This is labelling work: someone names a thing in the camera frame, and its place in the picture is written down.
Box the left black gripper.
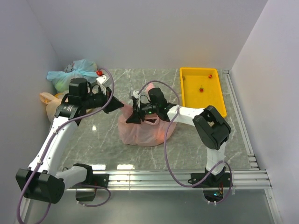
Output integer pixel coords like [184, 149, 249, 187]
[82, 85, 124, 113]

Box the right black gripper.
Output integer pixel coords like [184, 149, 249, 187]
[127, 100, 159, 125]

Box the pink plastic bag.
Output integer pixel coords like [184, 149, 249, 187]
[118, 84, 176, 147]

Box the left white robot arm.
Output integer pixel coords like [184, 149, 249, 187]
[16, 75, 123, 204]

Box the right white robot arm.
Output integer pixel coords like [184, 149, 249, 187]
[126, 88, 231, 186]

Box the blue tied plastic bag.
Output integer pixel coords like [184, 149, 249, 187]
[46, 59, 98, 92]

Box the orange tied plastic bag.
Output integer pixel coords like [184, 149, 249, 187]
[39, 92, 64, 123]

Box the yellow plastic tray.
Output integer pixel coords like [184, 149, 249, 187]
[180, 67, 227, 117]

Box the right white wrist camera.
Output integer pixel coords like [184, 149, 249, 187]
[129, 90, 140, 102]

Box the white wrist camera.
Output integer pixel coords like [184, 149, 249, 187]
[129, 90, 140, 102]
[96, 75, 111, 88]

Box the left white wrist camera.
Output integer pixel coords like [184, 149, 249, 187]
[96, 75, 111, 88]

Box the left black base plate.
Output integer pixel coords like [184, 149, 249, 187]
[77, 174, 109, 188]

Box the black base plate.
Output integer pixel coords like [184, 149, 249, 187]
[77, 174, 109, 188]
[188, 172, 232, 188]

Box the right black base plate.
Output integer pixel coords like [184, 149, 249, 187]
[188, 172, 232, 188]

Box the aluminium front rail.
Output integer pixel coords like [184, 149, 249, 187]
[25, 170, 272, 191]

